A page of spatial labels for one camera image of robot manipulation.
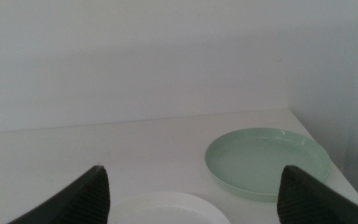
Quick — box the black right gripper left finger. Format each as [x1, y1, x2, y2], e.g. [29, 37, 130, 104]
[7, 164, 111, 224]

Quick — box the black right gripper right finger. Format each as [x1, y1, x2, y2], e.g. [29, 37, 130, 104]
[277, 165, 358, 224]

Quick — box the pale green shallow bowl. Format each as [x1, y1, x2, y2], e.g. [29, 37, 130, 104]
[204, 127, 331, 203]

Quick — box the white shallow bowl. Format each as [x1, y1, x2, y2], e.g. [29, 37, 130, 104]
[107, 191, 232, 224]

